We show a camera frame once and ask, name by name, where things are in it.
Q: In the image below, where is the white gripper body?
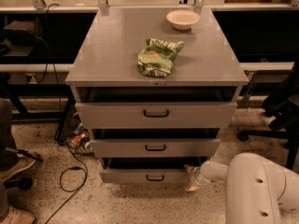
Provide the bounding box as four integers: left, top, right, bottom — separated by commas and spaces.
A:
189, 166, 212, 187

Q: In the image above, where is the grey bottom drawer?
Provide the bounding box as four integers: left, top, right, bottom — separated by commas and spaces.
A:
100, 157, 207, 183

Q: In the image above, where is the grey drawer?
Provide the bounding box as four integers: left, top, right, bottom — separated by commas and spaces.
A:
91, 138, 221, 158
100, 157, 207, 183
76, 102, 236, 129

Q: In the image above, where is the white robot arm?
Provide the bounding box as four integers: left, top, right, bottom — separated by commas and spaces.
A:
184, 153, 299, 224

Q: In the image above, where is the grey middle drawer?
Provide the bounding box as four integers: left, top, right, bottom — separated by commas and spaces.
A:
91, 138, 221, 158

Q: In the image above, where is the grey drawer cabinet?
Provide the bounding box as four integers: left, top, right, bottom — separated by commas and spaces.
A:
64, 6, 249, 182

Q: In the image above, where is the grey top drawer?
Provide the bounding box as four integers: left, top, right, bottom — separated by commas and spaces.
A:
76, 102, 236, 129

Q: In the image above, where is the orange can on floor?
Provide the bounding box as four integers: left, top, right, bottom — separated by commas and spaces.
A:
71, 132, 90, 150

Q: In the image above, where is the black office chair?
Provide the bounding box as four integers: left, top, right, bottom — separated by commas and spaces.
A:
237, 60, 299, 170

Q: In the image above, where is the green chip bag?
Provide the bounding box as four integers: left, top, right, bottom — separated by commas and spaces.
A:
136, 38, 184, 77

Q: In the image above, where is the white bowl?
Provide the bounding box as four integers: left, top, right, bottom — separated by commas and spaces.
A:
166, 9, 200, 31

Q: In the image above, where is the black chair caster left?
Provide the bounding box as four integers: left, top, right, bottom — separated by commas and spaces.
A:
4, 178, 33, 189

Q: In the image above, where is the person's tan shoe lower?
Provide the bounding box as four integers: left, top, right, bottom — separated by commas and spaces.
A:
0, 205, 36, 224

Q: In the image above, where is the person's leg in trousers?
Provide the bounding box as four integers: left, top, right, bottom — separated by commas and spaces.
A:
0, 99, 18, 172

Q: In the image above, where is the dark box on shelf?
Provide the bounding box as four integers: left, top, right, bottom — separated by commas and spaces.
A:
3, 21, 36, 46

